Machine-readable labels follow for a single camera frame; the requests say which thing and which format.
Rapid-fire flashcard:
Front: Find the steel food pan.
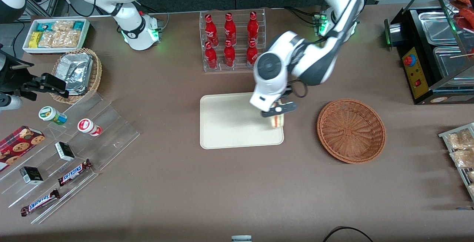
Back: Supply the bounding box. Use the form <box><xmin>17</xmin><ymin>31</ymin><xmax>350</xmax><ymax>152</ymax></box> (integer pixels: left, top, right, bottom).
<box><xmin>418</xmin><ymin>10</ymin><xmax>460</xmax><ymax>46</ymax></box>
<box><xmin>432</xmin><ymin>45</ymin><xmax>474</xmax><ymax>84</ymax></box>

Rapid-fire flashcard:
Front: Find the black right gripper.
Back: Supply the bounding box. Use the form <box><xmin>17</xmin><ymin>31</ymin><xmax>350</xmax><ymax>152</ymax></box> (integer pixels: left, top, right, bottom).
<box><xmin>0</xmin><ymin>49</ymin><xmax>70</xmax><ymax>102</ymax></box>

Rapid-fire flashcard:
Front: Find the red cola bottle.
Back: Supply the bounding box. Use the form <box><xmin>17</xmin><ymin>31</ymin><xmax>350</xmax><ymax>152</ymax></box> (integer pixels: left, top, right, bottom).
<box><xmin>247</xmin><ymin>11</ymin><xmax>259</xmax><ymax>44</ymax></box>
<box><xmin>205</xmin><ymin>41</ymin><xmax>218</xmax><ymax>70</ymax></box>
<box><xmin>204</xmin><ymin>14</ymin><xmax>218</xmax><ymax>46</ymax></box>
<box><xmin>224</xmin><ymin>12</ymin><xmax>237</xmax><ymax>45</ymax></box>
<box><xmin>246</xmin><ymin>40</ymin><xmax>258</xmax><ymax>69</ymax></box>
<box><xmin>224</xmin><ymin>40</ymin><xmax>236</xmax><ymax>68</ymax></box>

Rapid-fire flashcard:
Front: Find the large round brown wicker basket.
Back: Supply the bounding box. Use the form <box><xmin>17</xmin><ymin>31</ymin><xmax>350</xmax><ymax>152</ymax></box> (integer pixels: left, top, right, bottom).
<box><xmin>317</xmin><ymin>99</ymin><xmax>387</xmax><ymax>165</ymax></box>

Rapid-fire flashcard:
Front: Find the green lidded snack cup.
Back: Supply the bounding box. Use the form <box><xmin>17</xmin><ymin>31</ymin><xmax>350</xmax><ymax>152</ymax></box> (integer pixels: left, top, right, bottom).
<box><xmin>39</xmin><ymin>106</ymin><xmax>68</xmax><ymax>125</ymax></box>

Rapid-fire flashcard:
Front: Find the yellow snack packet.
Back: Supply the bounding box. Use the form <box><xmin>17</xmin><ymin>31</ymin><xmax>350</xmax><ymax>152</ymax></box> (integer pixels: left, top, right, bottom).
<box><xmin>29</xmin><ymin>32</ymin><xmax>43</xmax><ymax>49</ymax></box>

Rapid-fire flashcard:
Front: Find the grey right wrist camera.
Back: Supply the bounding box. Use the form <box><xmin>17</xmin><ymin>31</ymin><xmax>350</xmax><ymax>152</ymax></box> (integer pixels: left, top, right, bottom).
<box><xmin>0</xmin><ymin>95</ymin><xmax>23</xmax><ymax>111</ymax></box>

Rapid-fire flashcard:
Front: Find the black hot food display case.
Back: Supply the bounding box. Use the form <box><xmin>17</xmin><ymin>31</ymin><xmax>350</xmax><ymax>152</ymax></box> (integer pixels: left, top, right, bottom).
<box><xmin>384</xmin><ymin>0</ymin><xmax>474</xmax><ymax>105</ymax></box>

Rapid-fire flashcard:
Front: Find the clear acrylic stepped display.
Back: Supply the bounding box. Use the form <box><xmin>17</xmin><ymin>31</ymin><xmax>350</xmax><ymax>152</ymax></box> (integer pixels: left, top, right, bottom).
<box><xmin>0</xmin><ymin>92</ymin><xmax>140</xmax><ymax>225</ymax></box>

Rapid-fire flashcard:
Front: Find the small light wicker basket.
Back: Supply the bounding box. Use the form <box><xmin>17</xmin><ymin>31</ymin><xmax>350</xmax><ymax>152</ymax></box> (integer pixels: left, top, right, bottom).
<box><xmin>50</xmin><ymin>48</ymin><xmax>103</xmax><ymax>105</ymax></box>

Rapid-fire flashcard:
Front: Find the black base cable bundle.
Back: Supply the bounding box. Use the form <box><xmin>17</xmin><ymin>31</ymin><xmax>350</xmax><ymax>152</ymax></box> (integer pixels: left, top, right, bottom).
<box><xmin>284</xmin><ymin>6</ymin><xmax>323</xmax><ymax>26</ymax></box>

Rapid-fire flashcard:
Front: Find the small black box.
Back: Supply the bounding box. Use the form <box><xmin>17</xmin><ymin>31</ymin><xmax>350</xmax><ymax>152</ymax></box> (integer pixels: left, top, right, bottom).
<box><xmin>19</xmin><ymin>166</ymin><xmax>44</xmax><ymax>185</ymax></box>
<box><xmin>55</xmin><ymin>142</ymin><xmax>76</xmax><ymax>162</ymax></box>

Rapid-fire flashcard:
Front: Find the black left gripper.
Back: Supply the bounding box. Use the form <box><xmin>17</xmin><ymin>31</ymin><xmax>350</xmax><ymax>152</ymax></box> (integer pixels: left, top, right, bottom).
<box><xmin>261</xmin><ymin>90</ymin><xmax>299</xmax><ymax>125</ymax></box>

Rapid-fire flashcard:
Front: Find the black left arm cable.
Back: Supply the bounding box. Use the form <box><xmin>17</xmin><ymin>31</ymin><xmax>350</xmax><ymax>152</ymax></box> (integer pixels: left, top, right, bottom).
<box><xmin>290</xmin><ymin>0</ymin><xmax>387</xmax><ymax>99</ymax></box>

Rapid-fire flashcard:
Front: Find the black looped cable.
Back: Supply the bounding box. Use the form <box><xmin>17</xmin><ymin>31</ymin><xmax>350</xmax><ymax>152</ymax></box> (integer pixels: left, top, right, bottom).
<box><xmin>322</xmin><ymin>226</ymin><xmax>374</xmax><ymax>242</ymax></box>

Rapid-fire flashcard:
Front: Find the clear acrylic bottle rack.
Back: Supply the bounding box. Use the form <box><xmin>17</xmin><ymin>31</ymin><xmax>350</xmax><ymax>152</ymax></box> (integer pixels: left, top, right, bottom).
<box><xmin>199</xmin><ymin>8</ymin><xmax>266</xmax><ymax>73</ymax></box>

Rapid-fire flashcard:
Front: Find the triangular sandwich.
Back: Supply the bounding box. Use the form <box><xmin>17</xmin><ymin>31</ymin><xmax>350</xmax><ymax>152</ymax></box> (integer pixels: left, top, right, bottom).
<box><xmin>270</xmin><ymin>114</ymin><xmax>286</xmax><ymax>129</ymax></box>

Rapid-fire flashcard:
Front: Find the Snickers chocolate bar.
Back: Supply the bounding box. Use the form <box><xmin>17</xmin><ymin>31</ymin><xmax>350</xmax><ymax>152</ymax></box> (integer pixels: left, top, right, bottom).
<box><xmin>20</xmin><ymin>189</ymin><xmax>60</xmax><ymax>217</ymax></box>
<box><xmin>57</xmin><ymin>159</ymin><xmax>93</xmax><ymax>187</ymax></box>

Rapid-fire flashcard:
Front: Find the clear bag of cookies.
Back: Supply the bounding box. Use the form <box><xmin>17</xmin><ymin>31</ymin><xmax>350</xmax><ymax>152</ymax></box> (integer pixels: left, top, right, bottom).
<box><xmin>38</xmin><ymin>31</ymin><xmax>56</xmax><ymax>48</ymax></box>
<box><xmin>54</xmin><ymin>30</ymin><xmax>81</xmax><ymax>48</ymax></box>
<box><xmin>52</xmin><ymin>20</ymin><xmax>74</xmax><ymax>32</ymax></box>

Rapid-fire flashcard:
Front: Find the cream plastic tray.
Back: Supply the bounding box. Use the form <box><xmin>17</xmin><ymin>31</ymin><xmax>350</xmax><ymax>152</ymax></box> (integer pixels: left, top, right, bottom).
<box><xmin>200</xmin><ymin>92</ymin><xmax>284</xmax><ymax>150</ymax></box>

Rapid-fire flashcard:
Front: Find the red lidded snack cup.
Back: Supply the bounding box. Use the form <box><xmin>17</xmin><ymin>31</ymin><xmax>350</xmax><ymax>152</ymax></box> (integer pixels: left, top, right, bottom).
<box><xmin>77</xmin><ymin>118</ymin><xmax>102</xmax><ymax>137</ymax></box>

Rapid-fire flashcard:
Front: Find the red fried food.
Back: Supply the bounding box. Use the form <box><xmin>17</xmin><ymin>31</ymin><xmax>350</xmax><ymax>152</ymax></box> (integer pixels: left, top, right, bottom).
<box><xmin>454</xmin><ymin>0</ymin><xmax>474</xmax><ymax>31</ymax></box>

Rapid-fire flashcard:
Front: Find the red cookie box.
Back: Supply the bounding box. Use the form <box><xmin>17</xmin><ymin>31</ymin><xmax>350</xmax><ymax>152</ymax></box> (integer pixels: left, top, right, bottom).
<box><xmin>0</xmin><ymin>125</ymin><xmax>46</xmax><ymax>172</ymax></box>

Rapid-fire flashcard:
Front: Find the silver foil packet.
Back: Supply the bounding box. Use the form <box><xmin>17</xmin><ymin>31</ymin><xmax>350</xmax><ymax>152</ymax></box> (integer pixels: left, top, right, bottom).
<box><xmin>55</xmin><ymin>53</ymin><xmax>94</xmax><ymax>95</ymax></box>

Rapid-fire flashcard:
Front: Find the white rectangular snack bin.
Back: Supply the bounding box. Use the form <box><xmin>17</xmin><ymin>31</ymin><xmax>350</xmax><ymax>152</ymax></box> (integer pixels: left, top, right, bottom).
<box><xmin>22</xmin><ymin>18</ymin><xmax>90</xmax><ymax>55</ymax></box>

